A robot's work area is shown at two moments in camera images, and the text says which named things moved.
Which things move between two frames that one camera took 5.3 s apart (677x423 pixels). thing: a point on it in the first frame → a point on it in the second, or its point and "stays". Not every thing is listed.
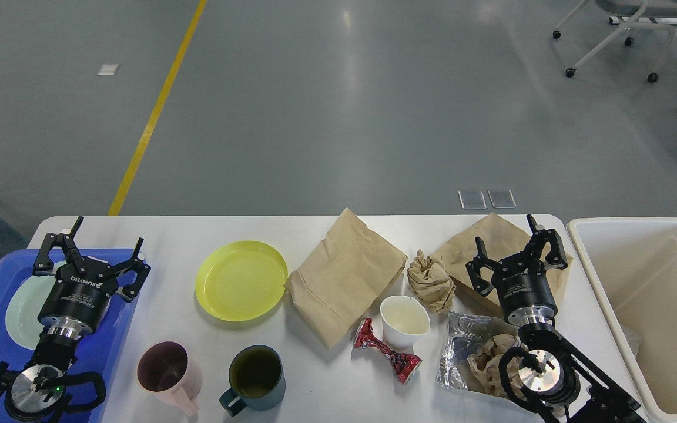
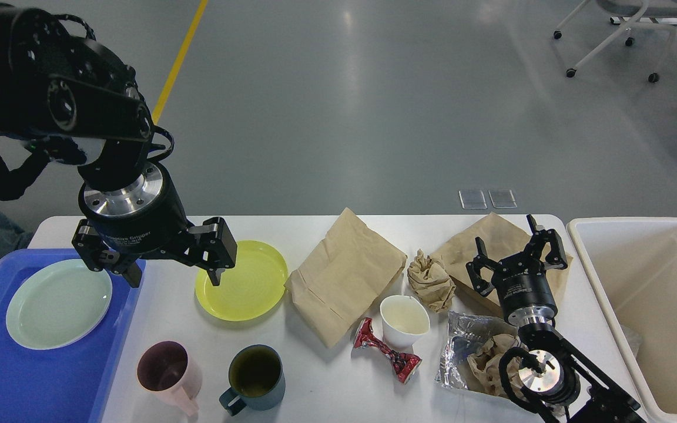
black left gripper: (76, 301) → (148, 219)
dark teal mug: (257, 379) stays
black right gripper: (521, 282) stays
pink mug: (165, 371) stays
